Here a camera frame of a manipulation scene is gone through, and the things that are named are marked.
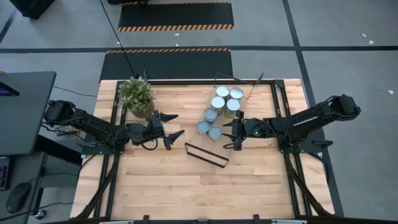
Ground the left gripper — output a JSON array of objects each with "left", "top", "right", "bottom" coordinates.
[{"left": 146, "top": 110, "right": 186, "bottom": 151}]

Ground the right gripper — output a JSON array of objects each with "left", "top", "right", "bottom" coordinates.
[{"left": 221, "top": 110, "right": 267, "bottom": 151}]

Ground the green peas polka-dot can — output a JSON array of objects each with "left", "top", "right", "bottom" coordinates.
[{"left": 208, "top": 125, "right": 223, "bottom": 142}]

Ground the tin can with yellowish label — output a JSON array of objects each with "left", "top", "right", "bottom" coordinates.
[
  {"left": 211, "top": 95, "right": 226, "bottom": 114},
  {"left": 229, "top": 86, "right": 244, "bottom": 101},
  {"left": 226, "top": 98, "right": 242, "bottom": 119},
  {"left": 215, "top": 85, "right": 231, "bottom": 100}
]

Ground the large carrot and peas can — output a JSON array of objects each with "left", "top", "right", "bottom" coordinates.
[{"left": 203, "top": 107, "right": 219, "bottom": 124}]

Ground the white tomato label can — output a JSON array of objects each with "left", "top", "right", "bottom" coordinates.
[{"left": 196, "top": 120, "right": 211, "bottom": 135}]

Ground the potted green plant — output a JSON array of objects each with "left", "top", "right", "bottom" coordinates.
[{"left": 118, "top": 77, "right": 155, "bottom": 119}]

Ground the black hazard-striped floor mat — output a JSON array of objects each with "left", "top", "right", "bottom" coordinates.
[
  {"left": 99, "top": 48, "right": 234, "bottom": 82},
  {"left": 118, "top": 1, "right": 234, "bottom": 32}
]

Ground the grey keyboard desk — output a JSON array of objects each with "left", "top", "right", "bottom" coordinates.
[{"left": 0, "top": 151, "right": 48, "bottom": 224}]

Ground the black computer mouse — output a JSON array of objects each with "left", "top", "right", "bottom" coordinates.
[{"left": 5, "top": 182, "right": 32, "bottom": 215}]

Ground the black computer monitor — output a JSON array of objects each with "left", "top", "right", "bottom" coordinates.
[{"left": 0, "top": 81, "right": 20, "bottom": 97}]

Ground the black keyboard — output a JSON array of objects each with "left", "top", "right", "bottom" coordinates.
[{"left": 0, "top": 157, "right": 11, "bottom": 191}]

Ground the wooden shelf with black frame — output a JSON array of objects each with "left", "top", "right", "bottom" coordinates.
[{"left": 184, "top": 73, "right": 265, "bottom": 168}]

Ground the black aluminium table frame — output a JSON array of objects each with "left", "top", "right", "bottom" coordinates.
[{"left": 74, "top": 79, "right": 335, "bottom": 220}]

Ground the black hanging cable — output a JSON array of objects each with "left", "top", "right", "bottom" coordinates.
[{"left": 99, "top": 0, "right": 137, "bottom": 78}]

